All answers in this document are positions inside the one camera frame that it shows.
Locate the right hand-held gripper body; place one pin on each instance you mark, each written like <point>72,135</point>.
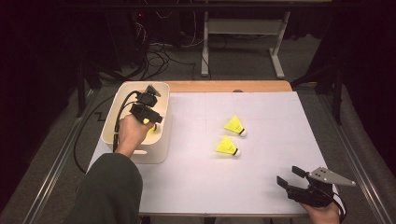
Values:
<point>311,194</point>

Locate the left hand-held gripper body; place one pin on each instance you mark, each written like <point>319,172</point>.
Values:
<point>143,107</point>

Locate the white plastic storage bin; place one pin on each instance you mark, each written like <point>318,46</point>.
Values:
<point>155,154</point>

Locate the person's right hand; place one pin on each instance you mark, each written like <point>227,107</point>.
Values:
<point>323,215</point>

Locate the person's left hand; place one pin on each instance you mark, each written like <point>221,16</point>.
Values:
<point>132,133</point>

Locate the white table sheet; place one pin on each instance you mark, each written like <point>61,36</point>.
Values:
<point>249,186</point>

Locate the black metal stand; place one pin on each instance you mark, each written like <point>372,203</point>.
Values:
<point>337,96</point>
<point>81,90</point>

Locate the wooden table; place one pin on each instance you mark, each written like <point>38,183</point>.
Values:
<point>227,86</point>

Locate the metal floor rail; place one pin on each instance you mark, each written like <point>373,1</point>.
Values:
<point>358,168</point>
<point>53,174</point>

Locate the white metal desk frame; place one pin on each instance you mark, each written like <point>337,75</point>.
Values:
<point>243,26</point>

